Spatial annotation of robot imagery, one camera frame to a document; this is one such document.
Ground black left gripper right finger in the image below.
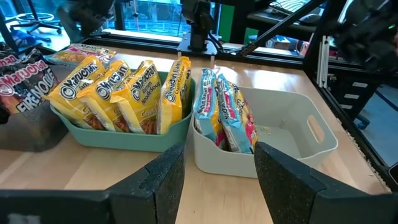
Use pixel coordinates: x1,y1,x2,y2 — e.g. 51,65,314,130
253,141,371,224

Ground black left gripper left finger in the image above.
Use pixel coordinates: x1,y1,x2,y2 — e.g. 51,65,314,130
107,142,187,224

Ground teal plastic bin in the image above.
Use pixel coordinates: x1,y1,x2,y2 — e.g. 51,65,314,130
49,70,197,153

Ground white plastic bin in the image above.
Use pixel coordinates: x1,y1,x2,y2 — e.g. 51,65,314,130
190,85,340,179

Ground black Maruchan fire noodles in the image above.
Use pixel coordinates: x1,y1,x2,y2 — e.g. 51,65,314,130
0,57,61,125
0,45,43,68

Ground yellow noodle packet mid-left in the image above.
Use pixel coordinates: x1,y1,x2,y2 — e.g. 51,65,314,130
192,67,227,147

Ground dark grey translucent bin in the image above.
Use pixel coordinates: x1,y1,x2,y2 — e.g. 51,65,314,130
0,63,71,153

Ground black office chair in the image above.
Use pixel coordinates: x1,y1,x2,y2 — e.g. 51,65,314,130
4,0,63,44

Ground black drawer cabinet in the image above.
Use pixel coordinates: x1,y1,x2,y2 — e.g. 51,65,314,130
326,73,385,122

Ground black keyboard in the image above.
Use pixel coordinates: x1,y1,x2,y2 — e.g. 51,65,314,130
267,0,313,16

